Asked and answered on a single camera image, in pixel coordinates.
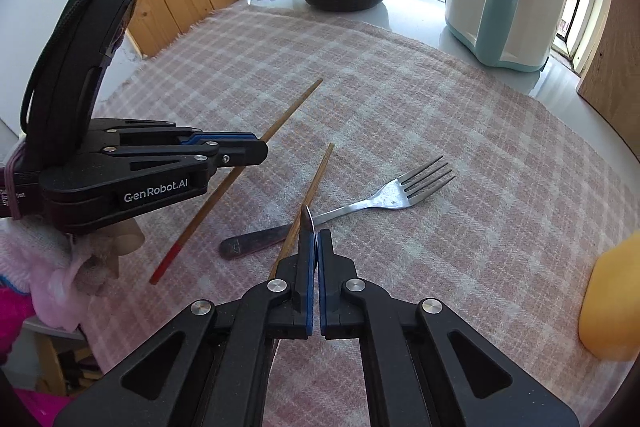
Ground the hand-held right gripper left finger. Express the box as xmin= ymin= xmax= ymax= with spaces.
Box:
xmin=52 ymin=227 xmax=318 ymax=427

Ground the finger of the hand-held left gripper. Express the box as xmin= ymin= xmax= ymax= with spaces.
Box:
xmin=102 ymin=140 xmax=270 ymax=180
xmin=92 ymin=119 xmax=259 ymax=147

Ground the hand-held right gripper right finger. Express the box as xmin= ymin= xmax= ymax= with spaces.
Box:
xmin=319 ymin=230 xmax=581 ymax=427

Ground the wooden chopstick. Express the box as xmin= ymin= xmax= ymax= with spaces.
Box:
xmin=149 ymin=78 xmax=325 ymax=286
xmin=267 ymin=143 xmax=335 ymax=282

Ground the thin metal utensil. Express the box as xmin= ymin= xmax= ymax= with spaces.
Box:
xmin=298 ymin=203 xmax=316 ymax=240

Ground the yellow plastic container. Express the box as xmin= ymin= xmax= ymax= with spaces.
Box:
xmin=578 ymin=229 xmax=640 ymax=362

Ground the person's left hand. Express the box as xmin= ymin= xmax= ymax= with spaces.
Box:
xmin=70 ymin=214 xmax=147 ymax=294

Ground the metal fork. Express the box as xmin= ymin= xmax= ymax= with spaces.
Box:
xmin=218 ymin=155 xmax=457 ymax=260

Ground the wooden stool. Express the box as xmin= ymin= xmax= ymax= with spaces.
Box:
xmin=22 ymin=314 xmax=103 ymax=400

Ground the pink checkered cloth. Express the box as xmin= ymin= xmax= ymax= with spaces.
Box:
xmin=82 ymin=2 xmax=640 ymax=427

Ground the white teal electric pot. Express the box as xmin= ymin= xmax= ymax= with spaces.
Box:
xmin=444 ymin=0 xmax=571 ymax=72

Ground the large wooden board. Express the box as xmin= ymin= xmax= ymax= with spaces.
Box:
xmin=576 ymin=0 xmax=640 ymax=124

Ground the black cord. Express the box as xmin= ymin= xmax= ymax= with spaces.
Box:
xmin=19 ymin=0 xmax=145 ymax=134

